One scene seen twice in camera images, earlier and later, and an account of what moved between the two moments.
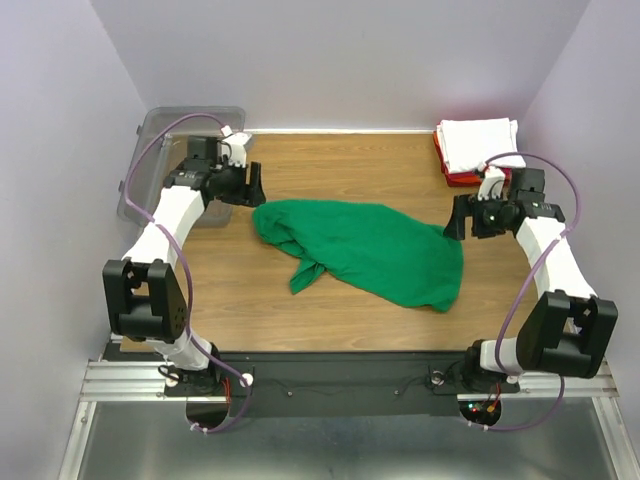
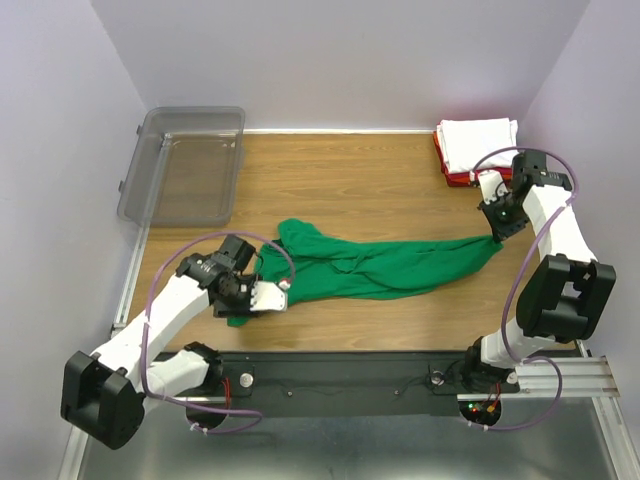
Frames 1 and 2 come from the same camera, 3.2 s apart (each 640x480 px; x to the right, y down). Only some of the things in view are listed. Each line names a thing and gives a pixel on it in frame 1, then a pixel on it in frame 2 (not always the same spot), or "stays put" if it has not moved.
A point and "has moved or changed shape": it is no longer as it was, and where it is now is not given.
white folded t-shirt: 469,143 stays put
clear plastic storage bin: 158,145 stays put
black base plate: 279,385 stays put
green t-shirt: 377,250 has moved or changed shape
